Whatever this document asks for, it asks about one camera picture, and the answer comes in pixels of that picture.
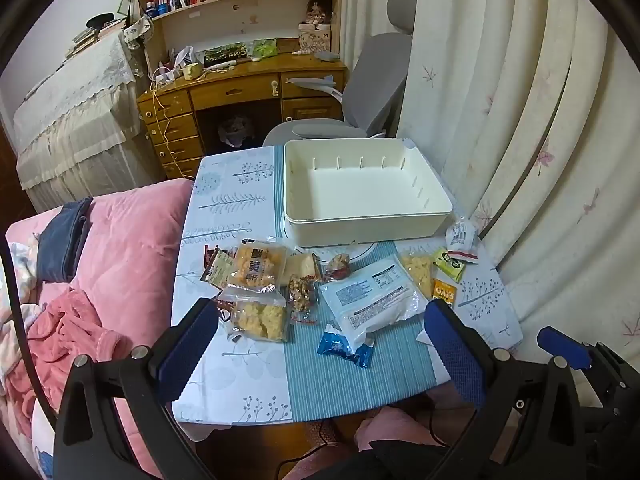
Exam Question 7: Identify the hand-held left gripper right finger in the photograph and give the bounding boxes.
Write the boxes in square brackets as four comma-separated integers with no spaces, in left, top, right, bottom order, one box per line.
[423,300,589,480]

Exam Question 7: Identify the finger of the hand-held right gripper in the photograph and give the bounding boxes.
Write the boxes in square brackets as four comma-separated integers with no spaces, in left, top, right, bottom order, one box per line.
[536,326,596,372]

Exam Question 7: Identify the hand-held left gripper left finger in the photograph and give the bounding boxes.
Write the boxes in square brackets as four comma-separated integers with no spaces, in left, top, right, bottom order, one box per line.
[52,297,221,480]

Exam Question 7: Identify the large white snack packet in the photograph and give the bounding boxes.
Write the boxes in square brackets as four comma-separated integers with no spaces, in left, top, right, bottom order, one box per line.
[317,255,431,356]

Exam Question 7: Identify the clear mixed nut packet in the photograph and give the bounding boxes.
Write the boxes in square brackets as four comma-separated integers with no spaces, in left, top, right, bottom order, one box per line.
[287,276,321,323]

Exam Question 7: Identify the kraft paper snack packet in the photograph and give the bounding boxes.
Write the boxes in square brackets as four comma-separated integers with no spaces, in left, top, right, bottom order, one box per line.
[284,252,321,288]

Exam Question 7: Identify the white plastic storage box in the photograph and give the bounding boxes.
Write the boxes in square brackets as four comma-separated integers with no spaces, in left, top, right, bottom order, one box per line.
[283,138,454,248]

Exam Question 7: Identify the orange snack packet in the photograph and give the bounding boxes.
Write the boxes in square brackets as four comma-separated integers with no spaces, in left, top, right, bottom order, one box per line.
[431,279,458,311]

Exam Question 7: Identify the clear yellow crisp packet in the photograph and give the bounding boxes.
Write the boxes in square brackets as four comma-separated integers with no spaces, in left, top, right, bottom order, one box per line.
[397,252,435,301]
[220,284,290,345]

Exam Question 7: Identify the cream packet red striped edge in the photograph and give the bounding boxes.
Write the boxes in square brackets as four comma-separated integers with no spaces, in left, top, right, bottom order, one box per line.
[207,250,236,291]

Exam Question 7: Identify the dark snack packet red edges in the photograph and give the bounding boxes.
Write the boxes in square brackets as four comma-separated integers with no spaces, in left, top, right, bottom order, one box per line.
[201,246,223,283]

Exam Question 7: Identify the green snack packet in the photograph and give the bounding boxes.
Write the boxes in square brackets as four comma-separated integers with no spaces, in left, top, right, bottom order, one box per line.
[432,248,467,282]

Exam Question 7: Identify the person's leg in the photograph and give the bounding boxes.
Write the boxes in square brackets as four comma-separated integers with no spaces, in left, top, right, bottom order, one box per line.
[280,405,476,480]

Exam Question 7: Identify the yellow pastry packet printed label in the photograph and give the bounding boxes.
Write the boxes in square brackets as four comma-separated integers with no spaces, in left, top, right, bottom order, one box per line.
[231,240,288,291]

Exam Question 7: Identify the blue snack packet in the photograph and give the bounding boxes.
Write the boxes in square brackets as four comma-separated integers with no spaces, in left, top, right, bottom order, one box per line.
[318,323,376,369]

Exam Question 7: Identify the pink blanket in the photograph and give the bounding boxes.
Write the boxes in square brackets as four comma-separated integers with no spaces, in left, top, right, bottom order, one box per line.
[0,178,196,480]

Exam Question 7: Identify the small white snack packet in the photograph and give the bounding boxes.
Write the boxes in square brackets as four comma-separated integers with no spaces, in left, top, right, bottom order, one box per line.
[446,217,480,264]

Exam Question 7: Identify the pink fleece robe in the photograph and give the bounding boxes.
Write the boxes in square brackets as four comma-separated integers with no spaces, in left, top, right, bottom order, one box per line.
[0,285,136,411]

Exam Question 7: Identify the navy cloth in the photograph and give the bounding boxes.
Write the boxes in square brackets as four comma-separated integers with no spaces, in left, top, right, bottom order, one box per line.
[37,197,94,283]

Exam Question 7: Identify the leaf printed tablecloth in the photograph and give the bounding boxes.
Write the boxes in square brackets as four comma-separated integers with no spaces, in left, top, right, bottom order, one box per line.
[170,145,523,428]

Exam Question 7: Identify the floral cloth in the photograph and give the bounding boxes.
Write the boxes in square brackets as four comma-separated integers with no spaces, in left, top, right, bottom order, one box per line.
[0,240,46,331]

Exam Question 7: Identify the black bag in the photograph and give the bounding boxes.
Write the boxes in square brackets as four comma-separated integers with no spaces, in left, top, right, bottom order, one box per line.
[217,112,256,148]

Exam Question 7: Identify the wooden desk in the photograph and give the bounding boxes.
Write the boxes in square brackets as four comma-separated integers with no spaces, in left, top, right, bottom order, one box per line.
[136,57,348,181]

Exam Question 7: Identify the grey office chair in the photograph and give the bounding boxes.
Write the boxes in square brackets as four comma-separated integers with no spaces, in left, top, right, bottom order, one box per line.
[262,0,418,148]

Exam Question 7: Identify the dark printed packet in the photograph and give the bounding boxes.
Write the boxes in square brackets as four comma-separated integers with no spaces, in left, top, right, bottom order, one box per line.
[204,42,248,67]

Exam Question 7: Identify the floral fabric bag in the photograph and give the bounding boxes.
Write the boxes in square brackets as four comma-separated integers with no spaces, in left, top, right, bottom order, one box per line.
[121,16,153,50]

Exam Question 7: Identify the stack of books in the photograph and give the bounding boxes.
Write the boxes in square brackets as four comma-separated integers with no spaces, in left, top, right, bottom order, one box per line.
[65,12,126,58]

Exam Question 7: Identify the white printed box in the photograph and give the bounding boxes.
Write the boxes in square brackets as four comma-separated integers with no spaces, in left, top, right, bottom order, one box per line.
[298,22,332,53]

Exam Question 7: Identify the wooden bookshelf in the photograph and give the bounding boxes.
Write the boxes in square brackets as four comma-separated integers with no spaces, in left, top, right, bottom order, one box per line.
[132,0,343,68]

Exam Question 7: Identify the doll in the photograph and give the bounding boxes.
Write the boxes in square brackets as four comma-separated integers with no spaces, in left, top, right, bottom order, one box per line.
[305,0,333,28]

